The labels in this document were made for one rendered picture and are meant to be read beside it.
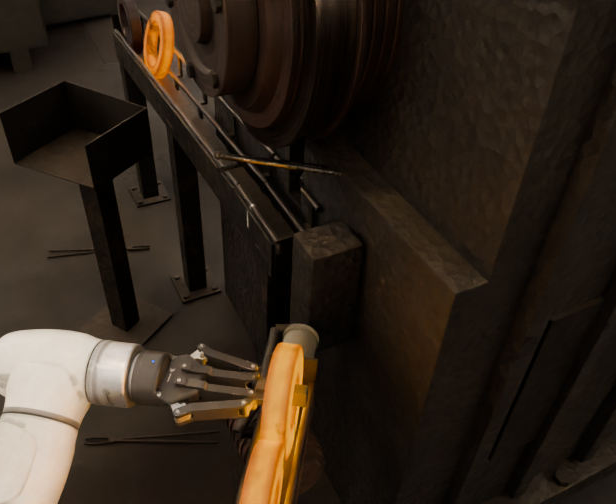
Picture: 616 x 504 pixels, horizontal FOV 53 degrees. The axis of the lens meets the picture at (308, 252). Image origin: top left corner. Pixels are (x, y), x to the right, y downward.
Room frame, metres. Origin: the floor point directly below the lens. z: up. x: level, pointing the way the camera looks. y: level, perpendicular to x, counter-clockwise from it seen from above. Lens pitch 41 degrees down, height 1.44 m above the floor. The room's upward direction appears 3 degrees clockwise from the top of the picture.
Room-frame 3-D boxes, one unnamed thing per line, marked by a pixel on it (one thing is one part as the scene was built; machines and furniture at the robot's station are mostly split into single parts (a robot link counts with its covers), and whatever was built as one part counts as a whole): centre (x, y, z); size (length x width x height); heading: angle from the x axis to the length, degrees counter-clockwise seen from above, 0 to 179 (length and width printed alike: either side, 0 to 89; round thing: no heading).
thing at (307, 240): (0.78, -0.04, 0.68); 0.11 x 0.08 x 0.24; 119
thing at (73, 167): (1.28, 0.56, 0.36); 0.26 x 0.20 x 0.72; 64
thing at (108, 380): (0.53, 0.25, 0.73); 0.09 x 0.06 x 0.09; 174
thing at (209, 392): (0.51, 0.11, 0.74); 0.11 x 0.01 x 0.04; 83
